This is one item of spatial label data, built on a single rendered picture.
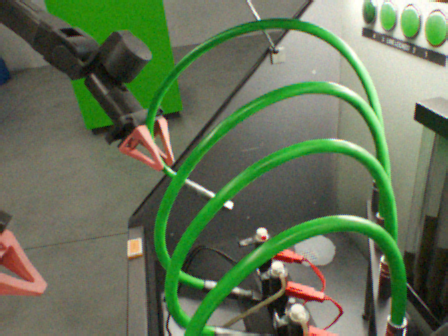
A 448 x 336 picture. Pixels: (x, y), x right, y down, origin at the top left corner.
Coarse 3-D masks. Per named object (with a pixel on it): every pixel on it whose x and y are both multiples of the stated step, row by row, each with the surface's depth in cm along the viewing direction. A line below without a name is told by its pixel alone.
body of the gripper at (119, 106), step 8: (112, 96) 67; (120, 96) 67; (128, 96) 67; (104, 104) 67; (112, 104) 67; (120, 104) 66; (128, 104) 67; (136, 104) 68; (112, 112) 67; (120, 112) 66; (128, 112) 66; (136, 112) 66; (144, 112) 67; (160, 112) 71; (112, 120) 68; (120, 120) 63; (128, 120) 64; (112, 128) 65; (120, 128) 64; (112, 136) 66; (120, 136) 68
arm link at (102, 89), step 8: (96, 72) 67; (104, 72) 67; (88, 80) 67; (96, 80) 67; (104, 80) 67; (112, 80) 67; (88, 88) 68; (96, 88) 67; (104, 88) 67; (112, 88) 67; (120, 88) 68; (96, 96) 68; (104, 96) 67
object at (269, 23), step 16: (224, 32) 55; (240, 32) 55; (304, 32) 53; (320, 32) 53; (208, 48) 57; (336, 48) 54; (352, 64) 54; (368, 80) 55; (160, 96) 62; (368, 96) 56
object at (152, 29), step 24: (48, 0) 322; (72, 0) 326; (96, 0) 330; (120, 0) 334; (144, 0) 338; (72, 24) 334; (96, 24) 338; (120, 24) 343; (144, 24) 347; (168, 48) 362; (144, 72) 367; (168, 72) 372; (144, 96) 377; (168, 96) 383; (96, 120) 377
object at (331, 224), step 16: (304, 224) 33; (320, 224) 32; (336, 224) 33; (352, 224) 33; (368, 224) 34; (272, 240) 33; (288, 240) 32; (304, 240) 33; (384, 240) 34; (256, 256) 33; (272, 256) 33; (400, 256) 36; (240, 272) 33; (400, 272) 37; (224, 288) 34; (400, 288) 38; (208, 304) 34; (400, 304) 39; (192, 320) 35; (400, 320) 41
